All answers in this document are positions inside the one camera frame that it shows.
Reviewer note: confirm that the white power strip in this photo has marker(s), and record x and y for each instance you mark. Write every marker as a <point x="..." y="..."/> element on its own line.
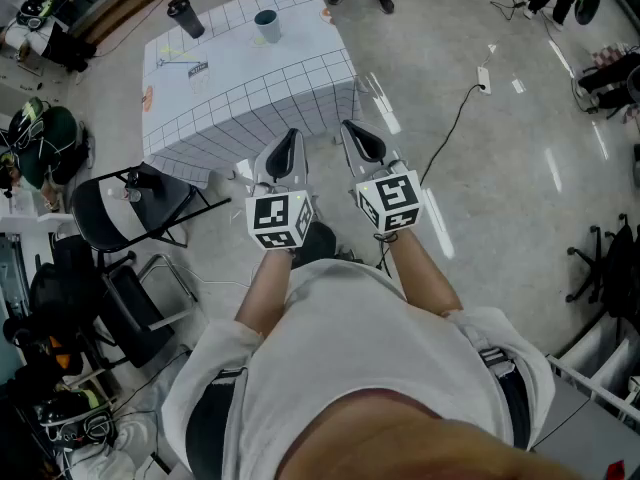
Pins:
<point x="485" y="80"/>

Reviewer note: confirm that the small black device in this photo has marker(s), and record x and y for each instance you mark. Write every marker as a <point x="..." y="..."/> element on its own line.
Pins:
<point x="142" y="178"/>

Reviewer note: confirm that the person's left forearm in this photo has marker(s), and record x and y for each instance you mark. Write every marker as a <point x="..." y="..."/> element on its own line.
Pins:
<point x="265" y="288"/>

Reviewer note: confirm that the black office chair base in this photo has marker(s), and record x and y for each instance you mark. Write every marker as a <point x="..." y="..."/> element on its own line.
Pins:
<point x="590" y="268"/>

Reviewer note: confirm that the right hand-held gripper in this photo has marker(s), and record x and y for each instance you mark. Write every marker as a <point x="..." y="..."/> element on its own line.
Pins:
<point x="392" y="198"/>

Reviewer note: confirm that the white grid tablecloth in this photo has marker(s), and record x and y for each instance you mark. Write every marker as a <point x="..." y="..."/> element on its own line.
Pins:
<point x="250" y="93"/>

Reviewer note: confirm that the black green helmet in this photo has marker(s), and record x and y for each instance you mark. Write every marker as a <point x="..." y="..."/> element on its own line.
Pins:
<point x="75" y="418"/>
<point x="25" y="118"/>

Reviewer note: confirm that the green bag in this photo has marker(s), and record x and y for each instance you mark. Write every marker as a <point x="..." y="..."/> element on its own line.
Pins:
<point x="50" y="143"/>

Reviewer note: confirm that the person's right forearm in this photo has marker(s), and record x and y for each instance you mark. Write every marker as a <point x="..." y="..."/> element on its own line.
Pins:
<point x="425" y="278"/>

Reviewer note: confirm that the black tumbler bottle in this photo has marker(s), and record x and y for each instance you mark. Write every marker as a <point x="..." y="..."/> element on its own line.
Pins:
<point x="187" y="20"/>

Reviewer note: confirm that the person's white shirt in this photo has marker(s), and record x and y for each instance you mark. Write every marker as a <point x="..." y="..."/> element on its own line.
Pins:
<point x="350" y="358"/>

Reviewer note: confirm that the yellow straw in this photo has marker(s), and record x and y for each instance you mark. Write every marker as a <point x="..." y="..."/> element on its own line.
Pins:
<point x="175" y="53"/>

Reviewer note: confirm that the blue star wand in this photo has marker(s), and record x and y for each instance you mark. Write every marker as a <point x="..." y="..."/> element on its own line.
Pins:
<point x="182" y="63"/>

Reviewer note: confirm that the black folding chair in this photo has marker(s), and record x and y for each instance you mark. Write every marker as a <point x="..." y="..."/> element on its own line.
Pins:
<point x="165" y="203"/>

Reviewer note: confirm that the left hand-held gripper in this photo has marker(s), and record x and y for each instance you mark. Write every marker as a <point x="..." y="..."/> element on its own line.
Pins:
<point x="270" y="218"/>

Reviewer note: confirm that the black chrome frame chair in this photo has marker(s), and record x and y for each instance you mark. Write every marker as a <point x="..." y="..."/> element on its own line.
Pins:
<point x="135" y="313"/>

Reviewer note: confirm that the checkered cloth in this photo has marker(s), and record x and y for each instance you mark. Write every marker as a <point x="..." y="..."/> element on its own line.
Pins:
<point x="607" y="55"/>

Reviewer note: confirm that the clear plastic bottle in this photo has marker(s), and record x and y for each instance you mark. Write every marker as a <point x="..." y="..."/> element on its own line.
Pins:
<point x="125" y="195"/>

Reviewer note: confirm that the grey-blue cup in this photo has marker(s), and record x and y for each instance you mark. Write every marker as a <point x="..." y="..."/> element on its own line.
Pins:
<point x="269" y="30"/>

